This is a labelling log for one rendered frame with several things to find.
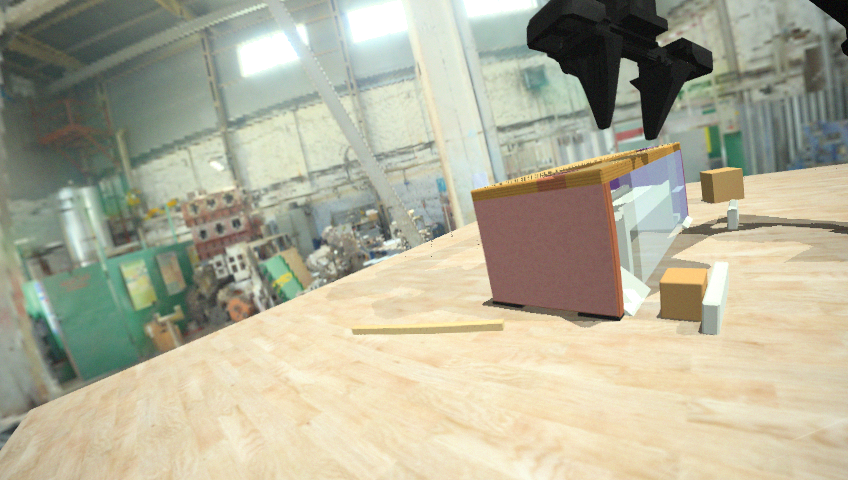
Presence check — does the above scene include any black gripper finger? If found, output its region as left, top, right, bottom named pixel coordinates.
left=554, top=28, right=623, bottom=130
left=630, top=60, right=696, bottom=141

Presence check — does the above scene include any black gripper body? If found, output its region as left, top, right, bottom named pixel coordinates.
left=526, top=0, right=713, bottom=82

